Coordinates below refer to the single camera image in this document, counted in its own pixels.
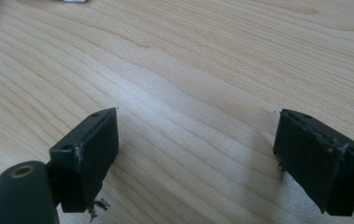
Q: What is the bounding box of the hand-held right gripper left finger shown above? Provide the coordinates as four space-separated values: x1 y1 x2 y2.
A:
49 106 120 214

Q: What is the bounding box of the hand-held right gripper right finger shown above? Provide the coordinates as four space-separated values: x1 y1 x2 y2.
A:
273 108 354 217

